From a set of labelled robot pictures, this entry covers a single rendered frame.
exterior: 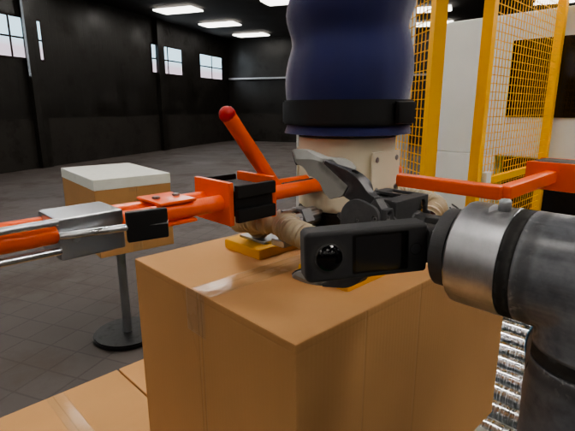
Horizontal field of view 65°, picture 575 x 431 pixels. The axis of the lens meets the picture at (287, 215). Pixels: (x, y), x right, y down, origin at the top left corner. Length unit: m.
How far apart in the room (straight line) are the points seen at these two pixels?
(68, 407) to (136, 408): 0.19
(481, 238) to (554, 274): 0.06
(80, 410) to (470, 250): 1.27
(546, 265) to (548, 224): 0.03
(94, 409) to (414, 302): 1.03
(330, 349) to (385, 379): 0.15
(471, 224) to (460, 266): 0.03
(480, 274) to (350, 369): 0.28
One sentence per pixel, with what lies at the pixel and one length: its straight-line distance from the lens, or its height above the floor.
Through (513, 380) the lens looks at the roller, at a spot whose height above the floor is 0.54.
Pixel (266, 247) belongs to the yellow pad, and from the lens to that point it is 0.78.
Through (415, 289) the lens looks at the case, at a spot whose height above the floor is 1.11.
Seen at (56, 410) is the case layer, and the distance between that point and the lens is 1.51.
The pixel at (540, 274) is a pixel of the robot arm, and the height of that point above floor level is 1.25.
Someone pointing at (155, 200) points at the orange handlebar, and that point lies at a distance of 0.57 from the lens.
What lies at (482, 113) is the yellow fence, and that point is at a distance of 2.39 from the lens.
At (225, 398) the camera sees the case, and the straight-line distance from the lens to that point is 0.68.
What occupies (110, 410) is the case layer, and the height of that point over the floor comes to 0.54.
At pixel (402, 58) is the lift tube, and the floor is 1.44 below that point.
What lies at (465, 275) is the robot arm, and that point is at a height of 1.24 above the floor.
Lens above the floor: 1.37
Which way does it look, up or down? 14 degrees down
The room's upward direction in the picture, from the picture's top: straight up
